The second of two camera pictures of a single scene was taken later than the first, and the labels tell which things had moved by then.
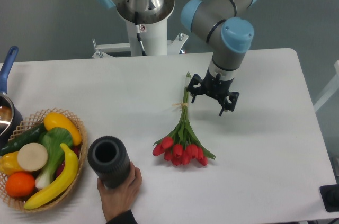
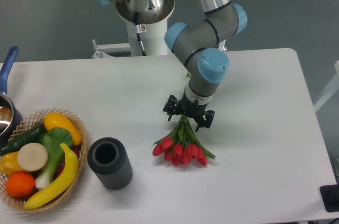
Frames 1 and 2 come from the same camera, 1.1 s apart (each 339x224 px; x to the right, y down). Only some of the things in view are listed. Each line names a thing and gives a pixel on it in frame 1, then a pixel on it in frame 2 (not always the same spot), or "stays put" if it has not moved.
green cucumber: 32,136 stays put
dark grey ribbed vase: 109,158 stays put
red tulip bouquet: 181,144 stays put
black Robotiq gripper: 214,88 → 189,108
